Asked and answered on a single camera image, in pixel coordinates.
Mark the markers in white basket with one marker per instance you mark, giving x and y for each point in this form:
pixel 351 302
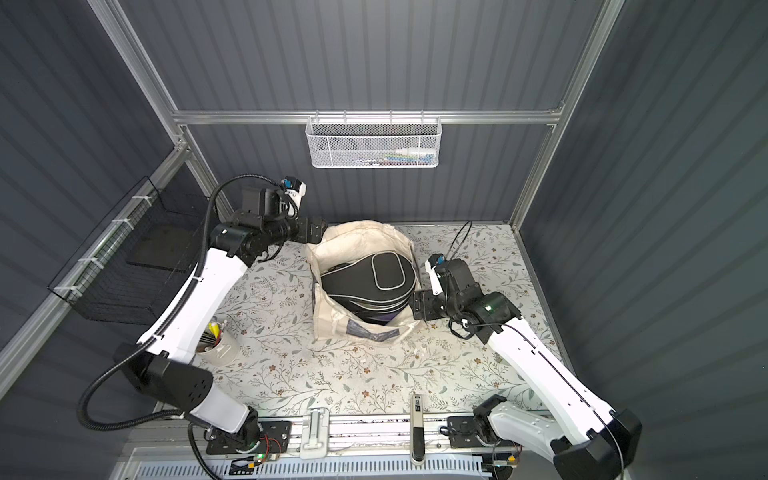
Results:
pixel 410 156

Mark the white black handheld tool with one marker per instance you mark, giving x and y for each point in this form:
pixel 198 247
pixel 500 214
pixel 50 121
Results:
pixel 417 435

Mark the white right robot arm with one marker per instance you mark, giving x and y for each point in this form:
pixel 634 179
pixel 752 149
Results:
pixel 583 436

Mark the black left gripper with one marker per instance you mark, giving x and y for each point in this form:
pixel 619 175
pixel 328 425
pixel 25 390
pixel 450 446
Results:
pixel 315 229

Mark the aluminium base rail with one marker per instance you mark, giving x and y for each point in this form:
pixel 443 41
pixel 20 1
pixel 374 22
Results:
pixel 349 435

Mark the purple paddle case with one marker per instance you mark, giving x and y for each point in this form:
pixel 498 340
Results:
pixel 378 317

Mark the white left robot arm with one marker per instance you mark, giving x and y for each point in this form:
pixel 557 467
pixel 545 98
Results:
pixel 160 364

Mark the cream canvas tote bag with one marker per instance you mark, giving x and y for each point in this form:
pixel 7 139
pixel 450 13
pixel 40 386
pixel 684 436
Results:
pixel 347 243

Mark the black paddle case white piping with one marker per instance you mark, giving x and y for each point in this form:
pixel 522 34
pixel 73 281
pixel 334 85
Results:
pixel 380 281

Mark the white cup with pens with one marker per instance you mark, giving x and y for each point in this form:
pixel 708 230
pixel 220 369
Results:
pixel 217 346

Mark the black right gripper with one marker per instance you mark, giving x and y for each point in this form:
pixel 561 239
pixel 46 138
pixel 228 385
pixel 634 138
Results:
pixel 427 303

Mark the white clamp on rail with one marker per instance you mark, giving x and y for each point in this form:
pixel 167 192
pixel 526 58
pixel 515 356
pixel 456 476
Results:
pixel 315 434

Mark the black wire basket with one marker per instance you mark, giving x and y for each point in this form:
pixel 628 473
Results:
pixel 129 272

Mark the white wire mesh basket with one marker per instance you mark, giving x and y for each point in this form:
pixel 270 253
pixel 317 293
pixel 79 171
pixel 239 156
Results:
pixel 332 145

